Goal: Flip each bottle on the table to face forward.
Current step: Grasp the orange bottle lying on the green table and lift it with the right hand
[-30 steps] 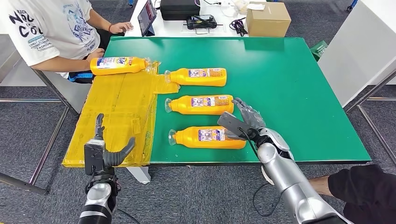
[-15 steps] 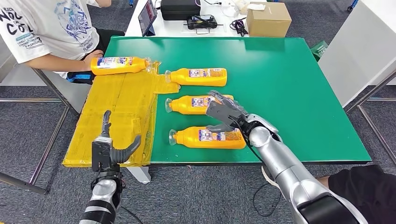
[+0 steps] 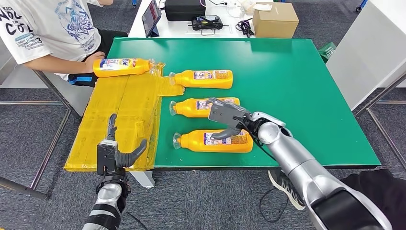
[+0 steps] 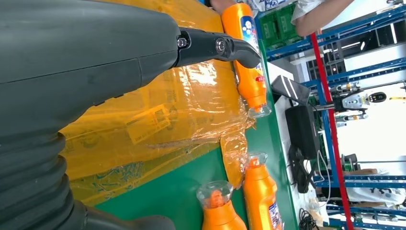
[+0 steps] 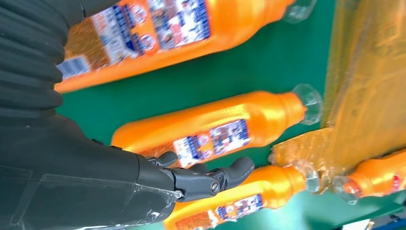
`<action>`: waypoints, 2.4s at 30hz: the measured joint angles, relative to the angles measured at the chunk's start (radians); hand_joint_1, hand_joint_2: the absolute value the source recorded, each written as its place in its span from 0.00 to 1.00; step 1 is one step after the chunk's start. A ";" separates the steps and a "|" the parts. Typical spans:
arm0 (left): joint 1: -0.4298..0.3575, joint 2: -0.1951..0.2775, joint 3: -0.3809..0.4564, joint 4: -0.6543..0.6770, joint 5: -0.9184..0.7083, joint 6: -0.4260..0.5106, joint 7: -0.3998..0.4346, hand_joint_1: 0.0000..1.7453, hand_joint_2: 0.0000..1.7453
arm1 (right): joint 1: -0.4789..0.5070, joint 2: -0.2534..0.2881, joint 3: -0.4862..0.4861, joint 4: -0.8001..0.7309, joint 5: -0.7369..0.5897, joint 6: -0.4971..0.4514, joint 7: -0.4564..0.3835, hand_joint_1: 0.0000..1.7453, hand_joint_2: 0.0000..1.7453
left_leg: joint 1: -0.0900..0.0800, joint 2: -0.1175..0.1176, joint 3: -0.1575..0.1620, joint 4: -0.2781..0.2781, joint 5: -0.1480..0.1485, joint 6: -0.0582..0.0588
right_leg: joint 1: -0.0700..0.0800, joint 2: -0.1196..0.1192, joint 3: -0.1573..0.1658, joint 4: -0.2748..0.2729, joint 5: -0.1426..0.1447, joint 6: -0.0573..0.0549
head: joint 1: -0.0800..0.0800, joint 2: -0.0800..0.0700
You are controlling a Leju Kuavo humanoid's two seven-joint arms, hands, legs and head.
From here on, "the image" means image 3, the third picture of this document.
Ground white desk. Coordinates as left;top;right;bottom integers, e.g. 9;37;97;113
127;0;255;39

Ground person's right hand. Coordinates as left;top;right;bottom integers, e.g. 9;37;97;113
83;51;106;74

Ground orange detergent bottle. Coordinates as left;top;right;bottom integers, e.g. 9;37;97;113
169;97;241;118
169;69;234;90
172;129;254;154
92;57;155;78

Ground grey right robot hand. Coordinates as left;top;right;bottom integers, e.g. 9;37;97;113
207;96;254;141

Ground black floor cable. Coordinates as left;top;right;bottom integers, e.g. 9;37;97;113
259;187;289;223

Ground brown cardboard box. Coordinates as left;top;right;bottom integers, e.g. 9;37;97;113
252;1;300;39

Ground green bag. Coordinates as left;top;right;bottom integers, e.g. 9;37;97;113
317;41;337;63

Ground clear plastic bag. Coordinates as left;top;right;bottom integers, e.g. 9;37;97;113
226;0;255;18

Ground black tablet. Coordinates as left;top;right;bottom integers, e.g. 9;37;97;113
141;0;162;38

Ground steel table frame legs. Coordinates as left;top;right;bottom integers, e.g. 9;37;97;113
352;71;406;171

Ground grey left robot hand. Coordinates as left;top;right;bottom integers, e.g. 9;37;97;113
106;114;148;169

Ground steel frame table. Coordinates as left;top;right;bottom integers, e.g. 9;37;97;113
0;34;83;201

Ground yellow taped cardboard board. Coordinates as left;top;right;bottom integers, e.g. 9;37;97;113
64;62;185;173

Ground white bench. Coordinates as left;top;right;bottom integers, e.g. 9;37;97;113
32;63;94;117

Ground person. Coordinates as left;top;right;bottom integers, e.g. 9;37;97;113
268;168;406;230
0;0;129;88

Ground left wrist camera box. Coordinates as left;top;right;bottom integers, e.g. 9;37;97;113
96;139;119;176

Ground black carrying case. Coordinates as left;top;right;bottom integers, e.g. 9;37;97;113
164;0;206;22

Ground white side table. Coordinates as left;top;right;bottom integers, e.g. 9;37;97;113
325;0;406;110

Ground white table leg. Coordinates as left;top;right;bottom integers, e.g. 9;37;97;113
130;171;156;189

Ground black handheld controller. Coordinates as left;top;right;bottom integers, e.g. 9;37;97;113
189;15;230;35

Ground black cable bundle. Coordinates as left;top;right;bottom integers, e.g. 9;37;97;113
235;18;255;38

